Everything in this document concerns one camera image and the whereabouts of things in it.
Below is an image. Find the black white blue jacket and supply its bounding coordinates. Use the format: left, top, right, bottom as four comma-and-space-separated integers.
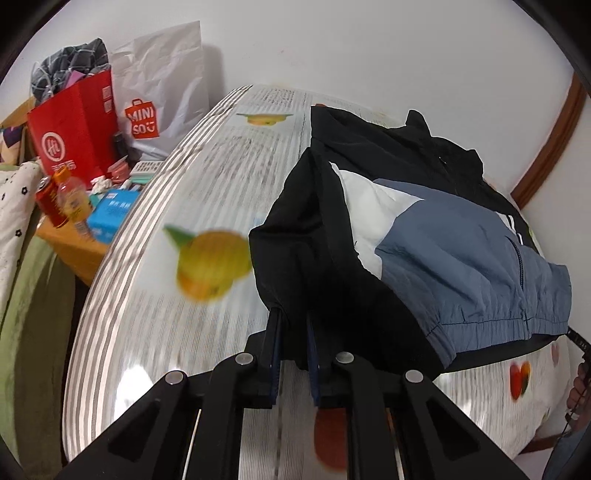
248, 105, 573, 372

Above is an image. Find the fruit printed tablecloth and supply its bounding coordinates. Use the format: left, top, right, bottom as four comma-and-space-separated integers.
61, 84, 583, 480

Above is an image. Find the red paper bag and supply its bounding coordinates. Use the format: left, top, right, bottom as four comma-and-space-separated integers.
27, 69, 121, 178

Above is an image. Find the white plastic shopping bag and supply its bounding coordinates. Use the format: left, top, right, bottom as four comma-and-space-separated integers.
108, 21, 211, 160

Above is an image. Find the red drink can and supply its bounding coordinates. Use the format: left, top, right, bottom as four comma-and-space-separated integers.
34, 175, 65, 229

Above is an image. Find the white keypad device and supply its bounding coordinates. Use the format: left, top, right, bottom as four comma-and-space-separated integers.
129, 161, 163, 178

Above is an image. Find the cardboard box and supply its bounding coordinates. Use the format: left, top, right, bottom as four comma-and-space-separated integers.
0, 96, 38, 132

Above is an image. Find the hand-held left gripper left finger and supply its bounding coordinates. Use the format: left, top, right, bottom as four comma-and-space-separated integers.
60, 307, 284, 480

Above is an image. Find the blue tissue box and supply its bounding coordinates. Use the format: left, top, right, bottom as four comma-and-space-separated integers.
87, 189, 141, 245

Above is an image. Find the green blanket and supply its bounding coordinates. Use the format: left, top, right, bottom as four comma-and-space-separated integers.
0, 217, 88, 480

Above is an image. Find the person's right hand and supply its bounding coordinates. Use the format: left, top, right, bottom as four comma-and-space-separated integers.
566, 362, 591, 411

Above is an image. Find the orange drink bottle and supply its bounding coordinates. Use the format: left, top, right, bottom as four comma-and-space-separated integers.
54, 166, 95, 241

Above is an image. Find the dark plaid cloth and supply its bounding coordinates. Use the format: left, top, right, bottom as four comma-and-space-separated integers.
30, 38, 112, 100

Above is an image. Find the brown wooden door frame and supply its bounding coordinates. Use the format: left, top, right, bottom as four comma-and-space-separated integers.
510, 71, 591, 210

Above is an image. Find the white flower printed quilt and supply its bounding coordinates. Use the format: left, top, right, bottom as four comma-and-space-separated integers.
0, 161, 44, 305

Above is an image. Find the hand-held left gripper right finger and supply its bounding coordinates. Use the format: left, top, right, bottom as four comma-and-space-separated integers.
307, 314, 532, 480

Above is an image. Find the wooden side table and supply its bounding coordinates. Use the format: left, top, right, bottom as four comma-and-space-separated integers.
34, 217, 112, 287

